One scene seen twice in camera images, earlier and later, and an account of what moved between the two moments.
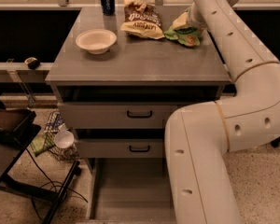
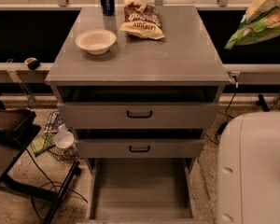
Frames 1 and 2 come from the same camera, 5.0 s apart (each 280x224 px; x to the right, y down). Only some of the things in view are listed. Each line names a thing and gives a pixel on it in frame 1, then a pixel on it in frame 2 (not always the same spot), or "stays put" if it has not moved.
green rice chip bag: [187, 35] → [271, 23]
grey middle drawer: [120, 148] stays put
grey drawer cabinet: [116, 91] stays put
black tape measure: [32, 63] stays put
